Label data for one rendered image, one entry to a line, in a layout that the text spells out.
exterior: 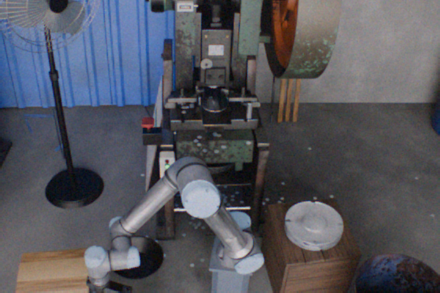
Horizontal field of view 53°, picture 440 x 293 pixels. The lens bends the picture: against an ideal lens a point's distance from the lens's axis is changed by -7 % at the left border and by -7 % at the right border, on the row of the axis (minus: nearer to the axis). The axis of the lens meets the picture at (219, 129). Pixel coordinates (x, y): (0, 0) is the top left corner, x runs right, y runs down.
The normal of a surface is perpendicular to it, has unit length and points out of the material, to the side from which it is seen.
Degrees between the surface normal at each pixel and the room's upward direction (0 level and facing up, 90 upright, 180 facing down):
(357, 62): 90
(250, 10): 90
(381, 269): 88
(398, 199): 0
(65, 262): 0
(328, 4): 76
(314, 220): 0
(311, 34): 94
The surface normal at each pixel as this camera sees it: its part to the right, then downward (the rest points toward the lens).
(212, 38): 0.08, 0.57
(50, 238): 0.04, -0.82
